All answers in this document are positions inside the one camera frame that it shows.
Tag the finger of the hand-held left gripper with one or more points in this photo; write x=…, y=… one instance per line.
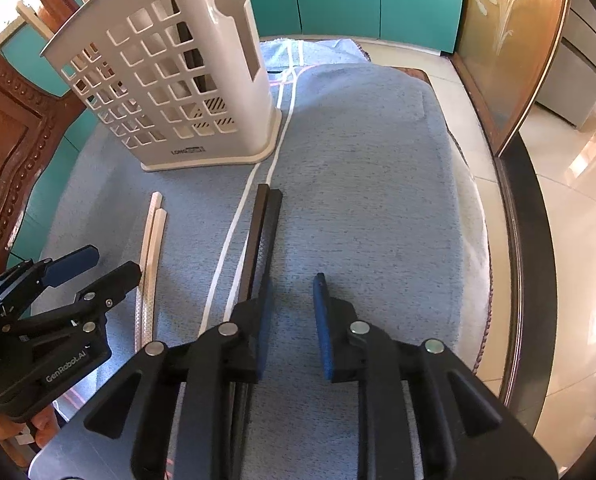
x=73, y=262
x=120, y=277

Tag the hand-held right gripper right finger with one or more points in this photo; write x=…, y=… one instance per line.
x=324, y=340

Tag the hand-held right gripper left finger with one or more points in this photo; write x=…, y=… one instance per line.
x=263, y=330

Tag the beige chopstick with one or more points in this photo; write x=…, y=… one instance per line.
x=149, y=230
x=158, y=240

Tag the white plastic utensil holder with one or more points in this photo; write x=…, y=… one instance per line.
x=218, y=85

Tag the person's left hand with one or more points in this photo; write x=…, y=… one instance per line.
x=45, y=425

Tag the carved wooden chair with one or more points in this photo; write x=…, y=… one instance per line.
x=8, y=150

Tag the blue striped towel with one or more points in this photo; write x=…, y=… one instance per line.
x=368, y=185

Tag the white table cover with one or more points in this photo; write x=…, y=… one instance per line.
x=478, y=260

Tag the etched glass sliding door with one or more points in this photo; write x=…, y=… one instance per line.
x=508, y=35

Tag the silver refrigerator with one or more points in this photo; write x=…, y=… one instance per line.
x=578, y=60

